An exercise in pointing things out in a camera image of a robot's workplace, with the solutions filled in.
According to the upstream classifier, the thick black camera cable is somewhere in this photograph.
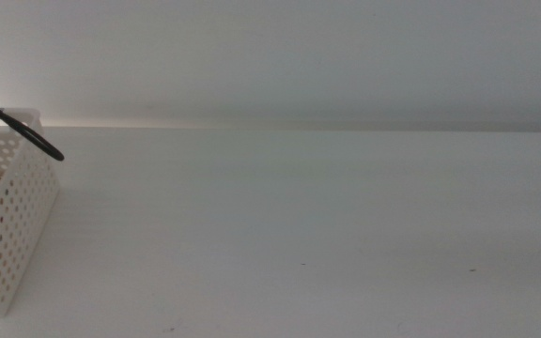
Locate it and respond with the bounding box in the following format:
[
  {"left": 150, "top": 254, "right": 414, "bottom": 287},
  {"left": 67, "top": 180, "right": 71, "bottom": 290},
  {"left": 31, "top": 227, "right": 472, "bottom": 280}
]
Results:
[{"left": 0, "top": 85, "right": 66, "bottom": 162}]

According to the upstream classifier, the white perforated plastic basket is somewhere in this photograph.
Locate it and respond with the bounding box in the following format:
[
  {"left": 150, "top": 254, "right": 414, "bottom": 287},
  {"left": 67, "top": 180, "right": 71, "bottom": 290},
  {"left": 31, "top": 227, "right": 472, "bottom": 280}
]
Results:
[{"left": 0, "top": 107, "right": 61, "bottom": 318}]

